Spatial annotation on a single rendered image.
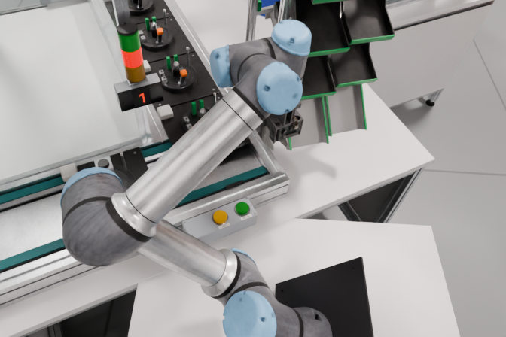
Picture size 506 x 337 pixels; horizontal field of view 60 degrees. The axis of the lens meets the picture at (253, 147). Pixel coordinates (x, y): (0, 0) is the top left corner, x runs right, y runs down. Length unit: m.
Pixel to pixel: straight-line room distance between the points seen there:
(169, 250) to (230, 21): 1.37
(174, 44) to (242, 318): 1.13
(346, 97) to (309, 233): 0.47
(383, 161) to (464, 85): 1.99
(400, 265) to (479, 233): 1.35
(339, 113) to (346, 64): 0.19
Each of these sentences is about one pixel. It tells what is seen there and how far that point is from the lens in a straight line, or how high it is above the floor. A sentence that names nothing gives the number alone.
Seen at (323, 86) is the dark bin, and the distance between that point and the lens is 1.31.
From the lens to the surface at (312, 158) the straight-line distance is 1.56.
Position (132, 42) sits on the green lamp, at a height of 1.39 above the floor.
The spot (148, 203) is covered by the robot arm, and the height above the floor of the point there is 1.47.
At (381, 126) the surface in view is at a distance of 1.74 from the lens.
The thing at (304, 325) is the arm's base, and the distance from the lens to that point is 1.06.
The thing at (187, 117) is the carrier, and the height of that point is 1.00.
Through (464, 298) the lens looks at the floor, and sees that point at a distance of 2.51.
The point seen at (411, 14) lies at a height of 0.86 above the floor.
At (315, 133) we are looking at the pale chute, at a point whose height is 1.01.
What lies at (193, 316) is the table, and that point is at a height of 0.86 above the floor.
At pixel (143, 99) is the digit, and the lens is 1.25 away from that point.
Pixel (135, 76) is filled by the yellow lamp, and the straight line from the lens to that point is 1.19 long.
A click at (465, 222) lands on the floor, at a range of 2.74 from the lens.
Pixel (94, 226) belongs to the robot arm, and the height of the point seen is 1.44.
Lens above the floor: 2.07
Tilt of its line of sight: 51 degrees down
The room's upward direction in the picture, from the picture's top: 7 degrees clockwise
